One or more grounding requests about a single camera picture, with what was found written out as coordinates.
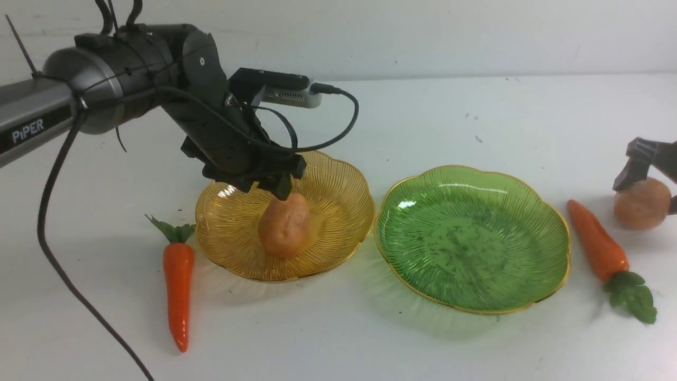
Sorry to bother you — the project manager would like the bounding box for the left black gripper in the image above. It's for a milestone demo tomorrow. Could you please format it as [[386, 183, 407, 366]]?
[[161, 75, 307, 201]]

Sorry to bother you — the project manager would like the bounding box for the black camera cable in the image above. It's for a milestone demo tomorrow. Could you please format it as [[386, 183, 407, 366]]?
[[36, 83, 360, 381]]

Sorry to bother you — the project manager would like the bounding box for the green ribbed glass plate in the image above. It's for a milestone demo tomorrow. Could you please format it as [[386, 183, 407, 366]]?
[[374, 166, 571, 315]]

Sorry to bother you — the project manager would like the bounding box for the amber ribbed glass plate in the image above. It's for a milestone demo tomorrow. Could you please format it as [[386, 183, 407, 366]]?
[[194, 151, 376, 283]]

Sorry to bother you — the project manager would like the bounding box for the orange carrot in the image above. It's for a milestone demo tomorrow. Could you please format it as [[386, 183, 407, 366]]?
[[566, 199, 657, 325], [145, 215, 196, 353]]

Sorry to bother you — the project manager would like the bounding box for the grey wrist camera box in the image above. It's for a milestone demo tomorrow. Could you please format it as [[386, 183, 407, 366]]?
[[228, 68, 322, 108]]

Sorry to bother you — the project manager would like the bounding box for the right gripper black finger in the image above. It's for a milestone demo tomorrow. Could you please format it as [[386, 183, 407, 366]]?
[[612, 137, 676, 192]]

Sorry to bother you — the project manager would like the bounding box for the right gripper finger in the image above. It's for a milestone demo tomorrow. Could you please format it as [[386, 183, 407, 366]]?
[[668, 195, 677, 215]]

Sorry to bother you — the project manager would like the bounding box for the left silver black robot arm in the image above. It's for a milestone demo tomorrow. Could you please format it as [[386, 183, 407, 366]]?
[[2, 24, 306, 200]]

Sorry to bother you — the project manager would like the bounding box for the brown potato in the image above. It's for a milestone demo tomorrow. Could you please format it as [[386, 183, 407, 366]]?
[[614, 177, 672, 231], [257, 193, 311, 259]]

